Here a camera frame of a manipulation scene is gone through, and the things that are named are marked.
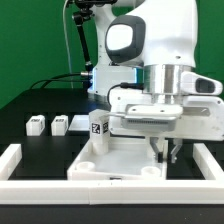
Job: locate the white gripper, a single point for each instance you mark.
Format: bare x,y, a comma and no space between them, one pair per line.
196,117

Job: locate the white square table top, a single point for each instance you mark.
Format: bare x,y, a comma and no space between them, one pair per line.
123,159

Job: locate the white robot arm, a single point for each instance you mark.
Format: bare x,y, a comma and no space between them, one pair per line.
146,73

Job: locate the white U-shaped obstacle fence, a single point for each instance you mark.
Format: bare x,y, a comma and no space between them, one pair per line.
209,190

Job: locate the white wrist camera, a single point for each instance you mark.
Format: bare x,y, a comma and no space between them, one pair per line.
195,84

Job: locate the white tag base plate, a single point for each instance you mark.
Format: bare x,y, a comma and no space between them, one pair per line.
79,123

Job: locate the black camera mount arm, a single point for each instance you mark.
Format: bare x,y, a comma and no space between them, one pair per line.
85,14

